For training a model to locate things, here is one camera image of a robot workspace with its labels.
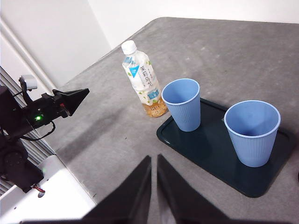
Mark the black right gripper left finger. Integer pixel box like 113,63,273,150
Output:
79,155,152,224

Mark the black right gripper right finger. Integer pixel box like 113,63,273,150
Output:
157,154,234,224

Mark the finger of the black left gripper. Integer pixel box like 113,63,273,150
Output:
52,88,90,95
55,89,90,116

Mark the jasmine tea bottle white label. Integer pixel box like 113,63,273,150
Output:
121,40,169,119

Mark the blue ribbed plastic cup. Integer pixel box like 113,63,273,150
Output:
161,78,201,132
223,99,281,168

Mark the grey slatted panel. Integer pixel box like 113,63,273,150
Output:
0,66,57,196

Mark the dark rectangular tray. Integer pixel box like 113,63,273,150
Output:
156,97,295,198

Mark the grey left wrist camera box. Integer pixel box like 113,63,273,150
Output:
19,74,38,91

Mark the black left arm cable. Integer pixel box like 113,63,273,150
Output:
21,121,57,142

